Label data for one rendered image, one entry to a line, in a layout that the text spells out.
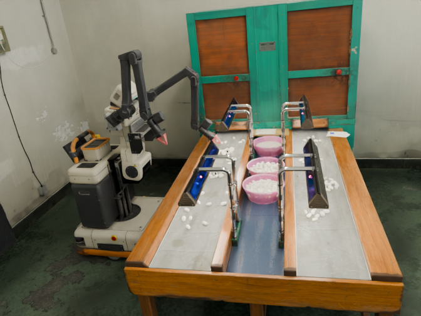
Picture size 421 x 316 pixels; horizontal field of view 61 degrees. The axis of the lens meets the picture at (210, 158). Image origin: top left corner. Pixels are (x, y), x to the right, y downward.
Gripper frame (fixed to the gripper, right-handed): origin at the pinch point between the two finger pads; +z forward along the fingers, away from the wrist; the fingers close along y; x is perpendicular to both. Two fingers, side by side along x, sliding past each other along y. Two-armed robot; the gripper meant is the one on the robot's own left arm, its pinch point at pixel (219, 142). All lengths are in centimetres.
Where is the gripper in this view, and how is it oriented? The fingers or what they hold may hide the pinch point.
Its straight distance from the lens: 289.9
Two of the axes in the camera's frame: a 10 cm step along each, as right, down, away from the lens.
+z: 8.0, 5.9, 1.0
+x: -5.6, 6.9, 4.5
